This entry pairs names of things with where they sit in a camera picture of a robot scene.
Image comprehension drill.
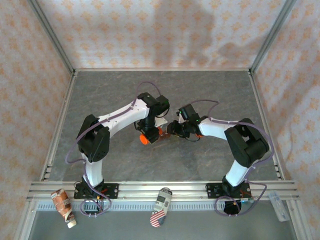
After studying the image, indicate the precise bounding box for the clear plastic package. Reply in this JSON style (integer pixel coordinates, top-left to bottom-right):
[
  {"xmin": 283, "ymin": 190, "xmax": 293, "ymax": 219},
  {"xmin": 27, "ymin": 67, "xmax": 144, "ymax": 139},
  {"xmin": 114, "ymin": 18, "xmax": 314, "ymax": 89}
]
[{"xmin": 268, "ymin": 190, "xmax": 290, "ymax": 223}]

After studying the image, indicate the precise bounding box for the grey slotted cable duct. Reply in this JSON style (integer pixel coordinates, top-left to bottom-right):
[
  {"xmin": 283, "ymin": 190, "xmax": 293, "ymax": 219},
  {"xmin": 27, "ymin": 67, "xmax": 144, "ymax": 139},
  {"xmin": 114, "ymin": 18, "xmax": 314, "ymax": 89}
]
[{"xmin": 36, "ymin": 201, "xmax": 276, "ymax": 212}]

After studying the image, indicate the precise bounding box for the wide aluminium frame rail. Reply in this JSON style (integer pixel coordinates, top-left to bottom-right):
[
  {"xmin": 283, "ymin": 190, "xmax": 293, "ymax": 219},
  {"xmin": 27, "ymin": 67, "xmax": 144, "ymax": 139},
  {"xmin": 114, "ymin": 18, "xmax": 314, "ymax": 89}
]
[{"xmin": 26, "ymin": 180, "xmax": 300, "ymax": 201}]

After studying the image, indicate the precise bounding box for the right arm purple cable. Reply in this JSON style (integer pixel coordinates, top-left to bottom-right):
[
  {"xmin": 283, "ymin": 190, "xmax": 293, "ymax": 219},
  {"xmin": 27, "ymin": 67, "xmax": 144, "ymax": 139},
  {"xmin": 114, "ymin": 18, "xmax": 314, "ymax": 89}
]
[{"xmin": 191, "ymin": 99, "xmax": 275, "ymax": 217}]

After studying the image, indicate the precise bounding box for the orange pill bottle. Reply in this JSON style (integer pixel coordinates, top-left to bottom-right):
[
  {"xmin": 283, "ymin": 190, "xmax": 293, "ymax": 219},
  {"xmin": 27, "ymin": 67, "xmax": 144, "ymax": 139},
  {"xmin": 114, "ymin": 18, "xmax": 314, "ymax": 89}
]
[{"xmin": 138, "ymin": 125, "xmax": 164, "ymax": 146}]

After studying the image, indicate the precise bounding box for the thin aluminium frame rail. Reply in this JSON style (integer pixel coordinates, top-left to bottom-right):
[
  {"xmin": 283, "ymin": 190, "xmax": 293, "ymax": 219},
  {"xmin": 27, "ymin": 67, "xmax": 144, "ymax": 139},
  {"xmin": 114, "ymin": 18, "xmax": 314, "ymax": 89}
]
[{"xmin": 73, "ymin": 67, "xmax": 252, "ymax": 73}]

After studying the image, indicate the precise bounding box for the grey metal panel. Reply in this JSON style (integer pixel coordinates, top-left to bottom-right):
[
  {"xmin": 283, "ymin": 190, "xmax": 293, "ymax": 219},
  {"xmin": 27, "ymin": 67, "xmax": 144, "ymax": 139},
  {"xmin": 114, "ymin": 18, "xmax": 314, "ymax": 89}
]
[{"xmin": 27, "ymin": 209, "xmax": 298, "ymax": 240}]

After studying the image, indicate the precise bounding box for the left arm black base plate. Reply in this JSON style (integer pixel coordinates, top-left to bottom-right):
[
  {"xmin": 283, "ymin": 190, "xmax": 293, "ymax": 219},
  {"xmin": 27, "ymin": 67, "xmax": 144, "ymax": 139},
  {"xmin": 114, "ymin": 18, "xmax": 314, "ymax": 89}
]
[{"xmin": 73, "ymin": 183, "xmax": 120, "ymax": 200}]

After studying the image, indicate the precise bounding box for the aluminium frame post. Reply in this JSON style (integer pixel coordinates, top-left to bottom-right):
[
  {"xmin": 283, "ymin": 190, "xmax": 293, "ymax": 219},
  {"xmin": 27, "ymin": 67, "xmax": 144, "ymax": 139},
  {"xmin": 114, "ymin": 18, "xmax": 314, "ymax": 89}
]
[
  {"xmin": 26, "ymin": 0, "xmax": 76, "ymax": 73},
  {"xmin": 249, "ymin": 0, "xmax": 298, "ymax": 73}
]

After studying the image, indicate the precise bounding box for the brown squeeze pouch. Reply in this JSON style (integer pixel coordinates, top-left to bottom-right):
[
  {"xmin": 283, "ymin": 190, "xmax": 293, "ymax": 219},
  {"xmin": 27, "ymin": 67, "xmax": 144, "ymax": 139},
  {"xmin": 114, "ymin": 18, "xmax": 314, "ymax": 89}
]
[{"xmin": 50, "ymin": 188, "xmax": 78, "ymax": 229}]

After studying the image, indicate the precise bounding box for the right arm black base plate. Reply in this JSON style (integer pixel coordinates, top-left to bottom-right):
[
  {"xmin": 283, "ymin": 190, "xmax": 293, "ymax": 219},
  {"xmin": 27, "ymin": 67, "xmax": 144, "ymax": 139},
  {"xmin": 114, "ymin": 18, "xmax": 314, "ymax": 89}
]
[{"xmin": 205, "ymin": 182, "xmax": 252, "ymax": 200}]

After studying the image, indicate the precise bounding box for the flag print can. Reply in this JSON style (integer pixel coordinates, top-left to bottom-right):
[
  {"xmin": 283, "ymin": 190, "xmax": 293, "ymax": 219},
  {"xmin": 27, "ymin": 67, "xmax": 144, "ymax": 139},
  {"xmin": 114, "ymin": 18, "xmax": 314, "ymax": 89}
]
[{"xmin": 149, "ymin": 187, "xmax": 173, "ymax": 228}]

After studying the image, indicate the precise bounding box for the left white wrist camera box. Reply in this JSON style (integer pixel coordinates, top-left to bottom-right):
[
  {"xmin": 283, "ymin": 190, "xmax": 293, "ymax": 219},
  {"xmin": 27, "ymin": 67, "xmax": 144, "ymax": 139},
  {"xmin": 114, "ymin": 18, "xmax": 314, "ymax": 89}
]
[{"xmin": 154, "ymin": 116, "xmax": 168, "ymax": 129}]

